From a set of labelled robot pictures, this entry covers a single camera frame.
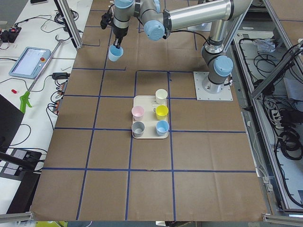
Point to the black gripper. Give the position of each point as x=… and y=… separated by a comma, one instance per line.
x=119, y=33

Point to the light blue plastic cup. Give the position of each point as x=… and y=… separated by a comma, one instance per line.
x=115, y=53

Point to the white plastic cup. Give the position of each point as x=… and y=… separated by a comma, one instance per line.
x=161, y=95

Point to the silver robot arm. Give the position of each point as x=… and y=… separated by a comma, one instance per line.
x=224, y=15

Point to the pink plastic cup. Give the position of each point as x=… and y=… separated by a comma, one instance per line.
x=137, y=113

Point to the yellow plastic cup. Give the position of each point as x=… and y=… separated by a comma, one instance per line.
x=162, y=112

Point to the grey plastic cup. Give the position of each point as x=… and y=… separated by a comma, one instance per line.
x=138, y=129

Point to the black power adapter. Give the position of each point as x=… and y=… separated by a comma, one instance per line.
x=60, y=75

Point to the cream serving tray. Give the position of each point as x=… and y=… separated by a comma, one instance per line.
x=149, y=104

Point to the blue teach pendant tablet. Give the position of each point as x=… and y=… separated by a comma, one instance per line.
x=30, y=62

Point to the metal reacher grabber tool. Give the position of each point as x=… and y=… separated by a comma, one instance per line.
x=24, y=99

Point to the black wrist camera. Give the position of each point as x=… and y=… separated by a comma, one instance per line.
x=106, y=20

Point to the aluminium frame post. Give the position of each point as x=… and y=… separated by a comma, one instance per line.
x=65, y=12

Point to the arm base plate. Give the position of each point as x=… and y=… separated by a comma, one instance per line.
x=207, y=91

